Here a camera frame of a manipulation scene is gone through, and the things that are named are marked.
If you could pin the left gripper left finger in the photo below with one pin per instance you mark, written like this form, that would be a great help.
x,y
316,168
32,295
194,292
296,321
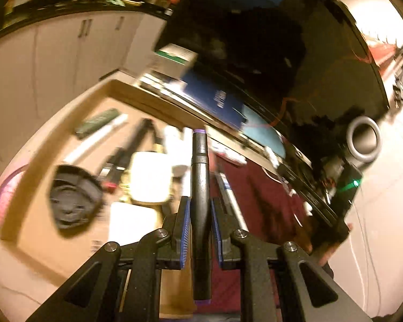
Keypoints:
x,y
180,234

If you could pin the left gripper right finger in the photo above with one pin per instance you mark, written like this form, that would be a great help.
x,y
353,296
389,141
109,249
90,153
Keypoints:
x,y
222,231

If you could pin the black purple-tipped marker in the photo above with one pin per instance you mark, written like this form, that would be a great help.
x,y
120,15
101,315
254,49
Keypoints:
x,y
200,218

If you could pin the white square charger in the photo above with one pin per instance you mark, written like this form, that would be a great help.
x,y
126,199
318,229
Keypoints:
x,y
150,178

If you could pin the long white tube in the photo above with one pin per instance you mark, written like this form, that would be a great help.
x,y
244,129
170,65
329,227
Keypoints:
x,y
187,150

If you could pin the black red-capped marker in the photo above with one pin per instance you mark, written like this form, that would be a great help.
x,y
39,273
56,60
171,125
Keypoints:
x,y
118,162

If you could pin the white marker pen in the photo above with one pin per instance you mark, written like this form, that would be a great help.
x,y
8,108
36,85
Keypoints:
x,y
95,139

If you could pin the dark green marker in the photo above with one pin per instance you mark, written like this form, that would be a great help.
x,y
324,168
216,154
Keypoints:
x,y
93,124

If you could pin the white pill bottle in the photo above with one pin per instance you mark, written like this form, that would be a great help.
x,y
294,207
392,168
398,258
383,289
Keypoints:
x,y
173,143

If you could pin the person's right hand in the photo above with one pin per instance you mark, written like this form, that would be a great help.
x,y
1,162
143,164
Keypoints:
x,y
326,241

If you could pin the light blue paper booklet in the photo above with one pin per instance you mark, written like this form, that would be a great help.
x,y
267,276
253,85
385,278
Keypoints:
x,y
258,130

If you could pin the white red glue tube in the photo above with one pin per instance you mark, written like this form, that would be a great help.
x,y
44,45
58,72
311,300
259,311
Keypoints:
x,y
227,154

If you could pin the cardboard tray box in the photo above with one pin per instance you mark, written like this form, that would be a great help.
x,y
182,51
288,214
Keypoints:
x,y
28,228

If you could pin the beige keyboard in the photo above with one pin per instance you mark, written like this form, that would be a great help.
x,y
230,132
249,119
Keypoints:
x,y
173,88

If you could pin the black computer monitor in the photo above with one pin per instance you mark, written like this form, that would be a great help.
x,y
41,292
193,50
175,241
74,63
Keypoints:
x,y
301,64

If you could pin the dark blue booklet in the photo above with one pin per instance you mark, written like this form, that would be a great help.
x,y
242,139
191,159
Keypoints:
x,y
214,96

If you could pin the white green box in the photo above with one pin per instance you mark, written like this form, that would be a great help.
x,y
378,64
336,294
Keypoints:
x,y
173,61

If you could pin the white ring light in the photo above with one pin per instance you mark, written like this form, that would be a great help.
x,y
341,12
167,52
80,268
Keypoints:
x,y
363,139

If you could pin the black round plastic mount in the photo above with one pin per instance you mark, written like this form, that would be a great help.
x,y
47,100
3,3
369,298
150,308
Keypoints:
x,y
75,197

